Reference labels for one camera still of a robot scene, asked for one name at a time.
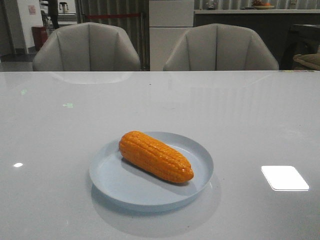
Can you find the orange toy corn cob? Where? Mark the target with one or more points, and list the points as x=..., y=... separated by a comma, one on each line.
x=155, y=157

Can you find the light blue round plate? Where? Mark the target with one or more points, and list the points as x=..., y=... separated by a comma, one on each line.
x=133, y=188

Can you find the right grey upholstered chair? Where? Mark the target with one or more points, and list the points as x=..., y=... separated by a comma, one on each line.
x=220, y=47

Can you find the grey upholstered chair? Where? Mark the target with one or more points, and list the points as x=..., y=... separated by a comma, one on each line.
x=220, y=47
x=87, y=47

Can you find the white cabinet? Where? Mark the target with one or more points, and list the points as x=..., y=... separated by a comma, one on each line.
x=168, y=19

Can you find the left grey upholstered chair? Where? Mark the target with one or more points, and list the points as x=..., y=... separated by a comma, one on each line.
x=87, y=47

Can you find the red barrier belt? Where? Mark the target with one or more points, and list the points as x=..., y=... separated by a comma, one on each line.
x=114, y=16

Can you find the red bin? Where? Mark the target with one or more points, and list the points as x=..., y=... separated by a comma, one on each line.
x=40, y=36

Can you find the dark grey counter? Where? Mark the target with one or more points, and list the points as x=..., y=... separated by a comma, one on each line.
x=273, y=25

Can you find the fruit bowl on counter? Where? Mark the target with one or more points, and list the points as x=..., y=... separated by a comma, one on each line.
x=261, y=5

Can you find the person in background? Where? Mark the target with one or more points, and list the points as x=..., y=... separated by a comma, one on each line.
x=53, y=12

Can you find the beige cushion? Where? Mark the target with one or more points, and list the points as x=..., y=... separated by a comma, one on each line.
x=311, y=61

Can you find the dark wooden armchair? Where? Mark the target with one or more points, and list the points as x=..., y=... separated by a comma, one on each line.
x=301, y=39

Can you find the pink wall poster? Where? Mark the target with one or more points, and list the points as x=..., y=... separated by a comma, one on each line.
x=32, y=10

